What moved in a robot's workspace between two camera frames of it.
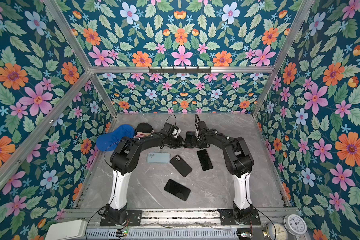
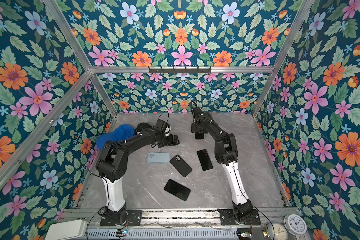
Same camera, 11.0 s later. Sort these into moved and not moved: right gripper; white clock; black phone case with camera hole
Moved: right gripper
Not moved: black phone case with camera hole; white clock
